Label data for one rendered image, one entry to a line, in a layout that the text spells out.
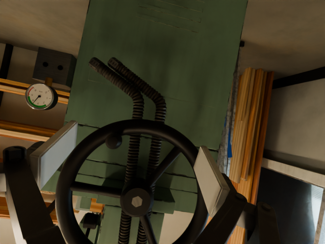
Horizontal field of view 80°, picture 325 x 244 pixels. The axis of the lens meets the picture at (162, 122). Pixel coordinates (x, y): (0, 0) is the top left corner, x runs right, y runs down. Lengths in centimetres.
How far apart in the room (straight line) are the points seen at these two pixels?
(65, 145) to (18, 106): 315
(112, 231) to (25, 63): 305
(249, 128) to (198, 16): 141
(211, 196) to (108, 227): 37
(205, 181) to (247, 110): 175
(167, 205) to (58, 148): 36
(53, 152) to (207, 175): 13
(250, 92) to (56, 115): 250
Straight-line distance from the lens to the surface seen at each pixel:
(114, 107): 55
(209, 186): 18
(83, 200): 95
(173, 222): 345
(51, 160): 18
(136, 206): 38
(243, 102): 189
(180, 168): 57
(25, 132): 274
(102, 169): 57
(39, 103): 54
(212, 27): 64
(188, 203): 61
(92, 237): 103
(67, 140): 20
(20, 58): 342
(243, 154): 194
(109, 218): 50
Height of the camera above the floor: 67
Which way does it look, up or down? 1 degrees down
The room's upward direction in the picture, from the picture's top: 169 degrees counter-clockwise
